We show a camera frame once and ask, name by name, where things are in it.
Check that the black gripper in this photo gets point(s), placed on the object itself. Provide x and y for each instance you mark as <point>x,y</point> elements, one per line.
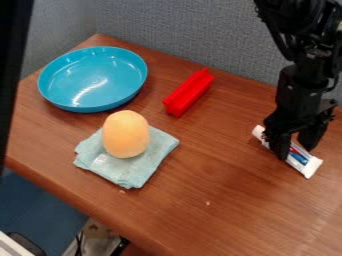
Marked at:
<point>301,112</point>

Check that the white toothpaste tube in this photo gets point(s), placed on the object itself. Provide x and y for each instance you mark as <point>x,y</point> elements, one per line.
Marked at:
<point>300,159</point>

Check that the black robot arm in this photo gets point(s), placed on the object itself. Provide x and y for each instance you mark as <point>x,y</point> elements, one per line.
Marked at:
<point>306,30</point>

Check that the blue plate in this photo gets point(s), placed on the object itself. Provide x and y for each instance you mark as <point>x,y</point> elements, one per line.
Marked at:
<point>93,79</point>

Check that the red plastic block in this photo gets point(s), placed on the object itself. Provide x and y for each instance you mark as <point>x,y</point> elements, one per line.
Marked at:
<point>187,93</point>

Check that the orange egg-shaped sponge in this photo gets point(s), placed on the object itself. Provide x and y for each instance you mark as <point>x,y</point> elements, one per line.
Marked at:
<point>126,134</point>

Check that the light blue folded cloth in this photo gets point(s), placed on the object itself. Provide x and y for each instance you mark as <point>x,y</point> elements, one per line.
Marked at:
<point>129,172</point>

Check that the beige object under table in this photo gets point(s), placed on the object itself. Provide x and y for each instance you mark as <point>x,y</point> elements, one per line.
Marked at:
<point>99,240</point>

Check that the white object bottom left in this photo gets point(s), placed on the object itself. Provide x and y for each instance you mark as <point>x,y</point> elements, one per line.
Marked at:
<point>10,248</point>

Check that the dark vertical post foreground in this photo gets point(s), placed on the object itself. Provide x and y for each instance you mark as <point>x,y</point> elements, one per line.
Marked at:
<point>15,18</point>

